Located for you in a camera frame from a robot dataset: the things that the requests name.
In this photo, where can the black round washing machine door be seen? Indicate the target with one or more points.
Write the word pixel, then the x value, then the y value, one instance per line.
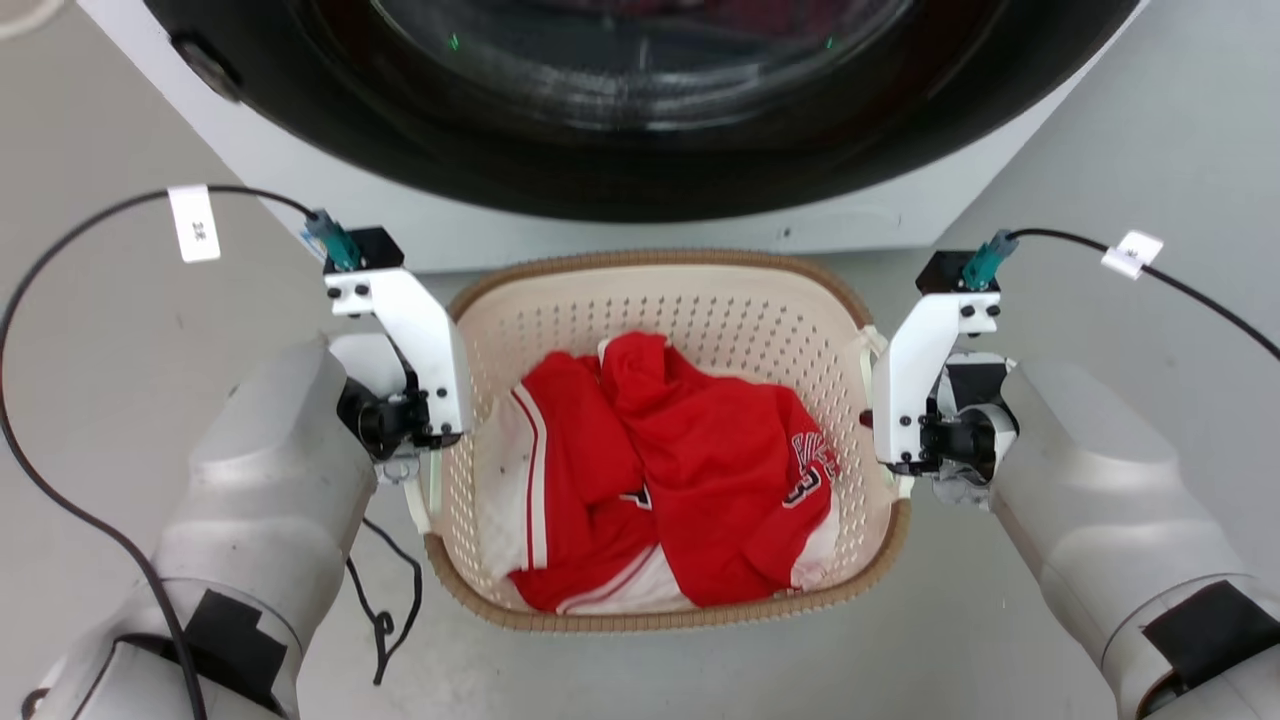
pixel 640 150

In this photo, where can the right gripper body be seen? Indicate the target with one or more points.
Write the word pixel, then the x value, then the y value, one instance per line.
pixel 965 430

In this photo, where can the red and white shorts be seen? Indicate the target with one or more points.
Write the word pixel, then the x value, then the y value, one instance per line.
pixel 575 470

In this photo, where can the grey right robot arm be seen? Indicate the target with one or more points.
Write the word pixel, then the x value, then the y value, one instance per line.
pixel 1100 500

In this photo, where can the red basketball jersey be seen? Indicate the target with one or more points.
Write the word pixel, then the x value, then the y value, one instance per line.
pixel 700 450

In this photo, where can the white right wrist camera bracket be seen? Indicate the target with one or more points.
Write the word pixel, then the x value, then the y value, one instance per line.
pixel 915 370

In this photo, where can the white washing machine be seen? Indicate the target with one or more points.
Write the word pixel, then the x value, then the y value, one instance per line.
pixel 400 225

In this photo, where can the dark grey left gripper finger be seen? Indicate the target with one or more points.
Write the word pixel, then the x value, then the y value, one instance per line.
pixel 397 470

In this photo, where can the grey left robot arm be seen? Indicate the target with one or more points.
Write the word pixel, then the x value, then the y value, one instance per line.
pixel 260 500

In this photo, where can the beige perforated laundry basket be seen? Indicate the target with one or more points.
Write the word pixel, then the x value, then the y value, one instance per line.
pixel 700 300

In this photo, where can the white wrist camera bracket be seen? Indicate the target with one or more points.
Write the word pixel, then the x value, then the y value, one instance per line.
pixel 420 330
pixel 915 370

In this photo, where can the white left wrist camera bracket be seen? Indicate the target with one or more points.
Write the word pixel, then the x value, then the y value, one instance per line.
pixel 420 330

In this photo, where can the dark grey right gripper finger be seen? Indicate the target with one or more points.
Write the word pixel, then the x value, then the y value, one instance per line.
pixel 958 490

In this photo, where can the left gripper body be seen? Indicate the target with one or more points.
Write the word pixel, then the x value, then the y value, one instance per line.
pixel 385 415

